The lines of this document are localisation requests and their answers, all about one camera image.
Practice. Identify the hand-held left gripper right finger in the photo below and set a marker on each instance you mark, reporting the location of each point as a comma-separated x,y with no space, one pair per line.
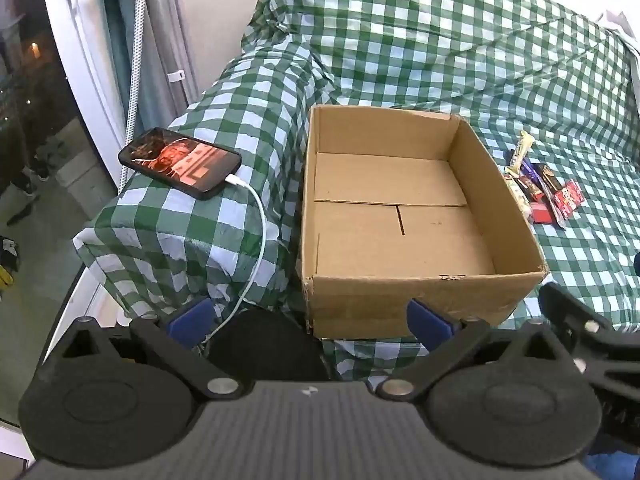
430,329

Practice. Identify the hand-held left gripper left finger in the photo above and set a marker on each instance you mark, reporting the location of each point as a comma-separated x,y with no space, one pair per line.
192,321

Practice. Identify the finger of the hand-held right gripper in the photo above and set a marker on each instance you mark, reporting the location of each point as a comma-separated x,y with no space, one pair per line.
575,317

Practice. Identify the brown cardboard box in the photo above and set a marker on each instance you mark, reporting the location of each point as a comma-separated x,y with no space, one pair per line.
400,230

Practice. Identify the red brown snack packet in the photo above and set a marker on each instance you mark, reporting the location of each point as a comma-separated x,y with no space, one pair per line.
541,214

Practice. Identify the green white snack packet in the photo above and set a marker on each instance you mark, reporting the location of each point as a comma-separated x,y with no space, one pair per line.
517,196

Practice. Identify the brown chocolate bar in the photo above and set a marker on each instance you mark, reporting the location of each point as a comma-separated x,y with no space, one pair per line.
549,177

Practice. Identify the purple snack packet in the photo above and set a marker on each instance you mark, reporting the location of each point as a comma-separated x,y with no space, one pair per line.
531,172

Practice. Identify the yellow white snack bar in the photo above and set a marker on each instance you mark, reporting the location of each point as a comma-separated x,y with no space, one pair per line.
521,152

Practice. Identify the black smartphone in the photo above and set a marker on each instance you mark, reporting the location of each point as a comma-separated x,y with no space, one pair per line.
175,160

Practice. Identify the small white clip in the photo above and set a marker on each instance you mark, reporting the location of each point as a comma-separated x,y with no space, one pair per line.
175,76

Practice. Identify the phone holder stand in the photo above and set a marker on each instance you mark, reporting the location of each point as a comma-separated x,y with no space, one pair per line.
165,35

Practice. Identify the white crumpled item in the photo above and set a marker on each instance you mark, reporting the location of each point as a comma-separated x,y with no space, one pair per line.
620,22

